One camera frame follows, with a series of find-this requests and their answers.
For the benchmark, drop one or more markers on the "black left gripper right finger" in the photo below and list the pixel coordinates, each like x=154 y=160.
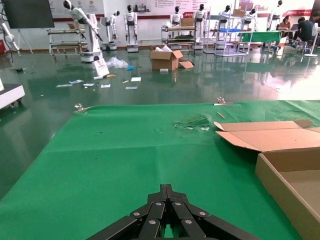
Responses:
x=190 y=220

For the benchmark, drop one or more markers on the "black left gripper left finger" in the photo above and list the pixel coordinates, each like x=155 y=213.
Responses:
x=147 y=220

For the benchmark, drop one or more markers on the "white industrial robot arm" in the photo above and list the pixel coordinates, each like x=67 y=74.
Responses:
x=8 y=35

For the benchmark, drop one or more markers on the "open cardboard box with round holes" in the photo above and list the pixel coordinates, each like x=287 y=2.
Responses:
x=282 y=140

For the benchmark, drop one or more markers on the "open cardboard box with papers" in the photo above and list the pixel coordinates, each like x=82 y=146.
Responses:
x=162 y=60

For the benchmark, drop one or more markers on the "closed cardboard box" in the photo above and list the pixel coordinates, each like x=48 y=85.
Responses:
x=187 y=22

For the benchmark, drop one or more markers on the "green table cloth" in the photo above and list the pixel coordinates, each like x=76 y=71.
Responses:
x=125 y=162

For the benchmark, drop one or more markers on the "white paper scrap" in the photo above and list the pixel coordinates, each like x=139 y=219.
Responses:
x=205 y=128

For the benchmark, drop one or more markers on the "small wooden stick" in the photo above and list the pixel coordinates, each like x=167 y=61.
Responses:
x=221 y=115

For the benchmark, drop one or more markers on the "metal binder clip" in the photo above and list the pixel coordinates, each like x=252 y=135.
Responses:
x=222 y=103
x=81 y=108

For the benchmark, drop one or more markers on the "white paper sheet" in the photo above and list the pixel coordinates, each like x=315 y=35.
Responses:
x=136 y=79

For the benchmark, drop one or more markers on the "blue crumpled item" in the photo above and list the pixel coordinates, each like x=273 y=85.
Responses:
x=130 y=68

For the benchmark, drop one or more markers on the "pale paper strip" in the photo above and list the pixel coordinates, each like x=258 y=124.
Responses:
x=64 y=85

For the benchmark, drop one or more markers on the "white paper bag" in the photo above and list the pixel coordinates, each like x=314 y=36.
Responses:
x=101 y=67

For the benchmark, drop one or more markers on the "clear plastic bag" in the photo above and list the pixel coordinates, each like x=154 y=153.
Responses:
x=116 y=62

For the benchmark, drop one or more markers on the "white tube rack with shelves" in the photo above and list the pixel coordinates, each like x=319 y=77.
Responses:
x=178 y=37

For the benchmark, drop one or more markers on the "white wheeled base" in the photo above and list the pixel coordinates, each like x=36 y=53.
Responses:
x=10 y=95

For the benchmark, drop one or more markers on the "leaning white humanoid robot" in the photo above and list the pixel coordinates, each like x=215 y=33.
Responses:
x=90 y=37

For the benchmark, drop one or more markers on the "white tube trolley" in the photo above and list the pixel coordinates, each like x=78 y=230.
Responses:
x=65 y=42

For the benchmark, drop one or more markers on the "table with green cover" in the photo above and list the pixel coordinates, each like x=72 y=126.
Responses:
x=262 y=37

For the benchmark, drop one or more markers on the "seated person in brown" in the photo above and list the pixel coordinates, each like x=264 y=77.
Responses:
x=285 y=26

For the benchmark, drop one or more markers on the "seated person in black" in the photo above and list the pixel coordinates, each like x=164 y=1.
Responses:
x=305 y=30

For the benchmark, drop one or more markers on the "white standing fan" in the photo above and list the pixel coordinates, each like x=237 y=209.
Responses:
x=315 y=30

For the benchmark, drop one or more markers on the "large black display screen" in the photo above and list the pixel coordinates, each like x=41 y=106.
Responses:
x=28 y=12

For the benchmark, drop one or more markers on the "tall white frame rack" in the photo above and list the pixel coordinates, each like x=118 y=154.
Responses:
x=225 y=32

